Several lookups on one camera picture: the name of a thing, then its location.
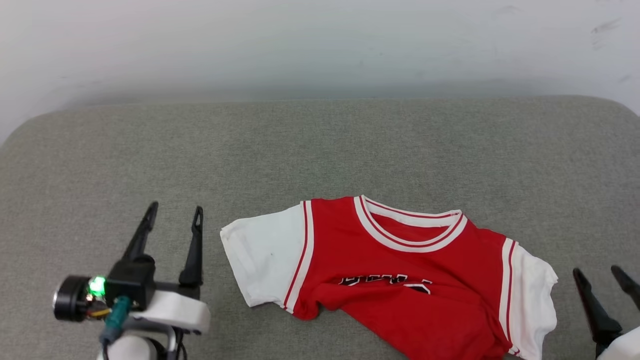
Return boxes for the red and white jersey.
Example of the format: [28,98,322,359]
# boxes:
[220,195,559,360]

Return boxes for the thin black cable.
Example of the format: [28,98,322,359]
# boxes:
[170,327,187,360]

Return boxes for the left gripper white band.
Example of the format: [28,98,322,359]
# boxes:
[121,201,212,335]

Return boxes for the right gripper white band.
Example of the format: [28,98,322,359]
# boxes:
[572,265,640,360]

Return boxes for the grey fabric sofa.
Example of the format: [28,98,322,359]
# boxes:
[0,95,640,360]

